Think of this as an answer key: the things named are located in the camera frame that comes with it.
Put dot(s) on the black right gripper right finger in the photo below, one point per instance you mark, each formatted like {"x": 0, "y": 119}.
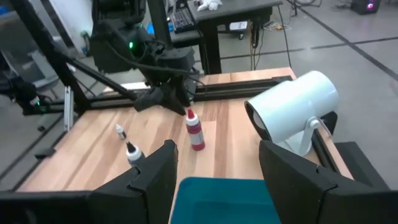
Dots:
{"x": 311, "y": 193}

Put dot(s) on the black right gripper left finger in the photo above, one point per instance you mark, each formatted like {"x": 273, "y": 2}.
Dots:
{"x": 124, "y": 202}

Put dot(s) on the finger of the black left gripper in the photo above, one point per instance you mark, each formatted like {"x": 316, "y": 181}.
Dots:
{"x": 149, "y": 99}
{"x": 177, "y": 99}

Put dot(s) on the red-capped food coloring bottle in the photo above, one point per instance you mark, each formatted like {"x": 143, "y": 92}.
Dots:
{"x": 196, "y": 133}

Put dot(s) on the black-capped food coloring bottle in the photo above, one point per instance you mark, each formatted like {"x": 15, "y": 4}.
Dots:
{"x": 134, "y": 154}

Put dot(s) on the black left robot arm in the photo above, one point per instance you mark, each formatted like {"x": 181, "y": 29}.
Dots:
{"x": 109, "y": 46}

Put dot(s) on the black keyboard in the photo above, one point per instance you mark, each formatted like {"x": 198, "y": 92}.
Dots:
{"x": 182, "y": 20}

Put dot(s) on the white cloth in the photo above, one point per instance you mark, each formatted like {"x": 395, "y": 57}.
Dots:
{"x": 210, "y": 4}

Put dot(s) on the white label plate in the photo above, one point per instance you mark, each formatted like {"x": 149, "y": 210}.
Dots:
{"x": 238, "y": 25}

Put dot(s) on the blue plastic bin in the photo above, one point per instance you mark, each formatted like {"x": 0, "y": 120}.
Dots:
{"x": 224, "y": 202}

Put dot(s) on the white cylindrical lamp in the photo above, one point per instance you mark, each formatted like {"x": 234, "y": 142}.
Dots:
{"x": 292, "y": 102}

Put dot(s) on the black device with green light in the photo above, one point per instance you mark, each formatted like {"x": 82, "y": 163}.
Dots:
{"x": 28, "y": 93}

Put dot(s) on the black computer tower pink light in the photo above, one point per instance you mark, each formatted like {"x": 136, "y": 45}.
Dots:
{"x": 365, "y": 6}

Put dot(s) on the black aluminium table rail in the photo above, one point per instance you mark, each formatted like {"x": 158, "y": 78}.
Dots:
{"x": 242, "y": 87}
{"x": 321, "y": 147}

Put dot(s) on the black diagonal frame strut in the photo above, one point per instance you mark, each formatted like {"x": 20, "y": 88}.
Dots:
{"x": 99, "y": 77}

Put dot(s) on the silver aluminium bracket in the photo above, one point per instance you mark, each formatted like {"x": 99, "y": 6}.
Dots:
{"x": 68, "y": 109}

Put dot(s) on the black frame post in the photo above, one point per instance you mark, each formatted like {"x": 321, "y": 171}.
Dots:
{"x": 40, "y": 46}

